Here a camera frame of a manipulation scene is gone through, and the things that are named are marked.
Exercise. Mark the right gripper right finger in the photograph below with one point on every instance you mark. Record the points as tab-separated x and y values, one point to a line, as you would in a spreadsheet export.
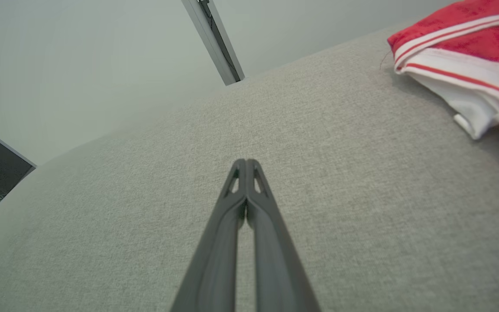
275	260

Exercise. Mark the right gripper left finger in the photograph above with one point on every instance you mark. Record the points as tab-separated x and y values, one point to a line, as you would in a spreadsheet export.
217	251

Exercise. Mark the red basketball jersey white sleeves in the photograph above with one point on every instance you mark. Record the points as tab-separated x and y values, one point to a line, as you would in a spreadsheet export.
492	43

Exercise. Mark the grey fabric sofa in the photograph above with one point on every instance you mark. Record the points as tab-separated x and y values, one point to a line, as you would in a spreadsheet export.
145	195

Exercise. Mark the grey vertical partition post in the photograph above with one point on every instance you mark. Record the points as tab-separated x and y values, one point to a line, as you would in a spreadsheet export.
215	43

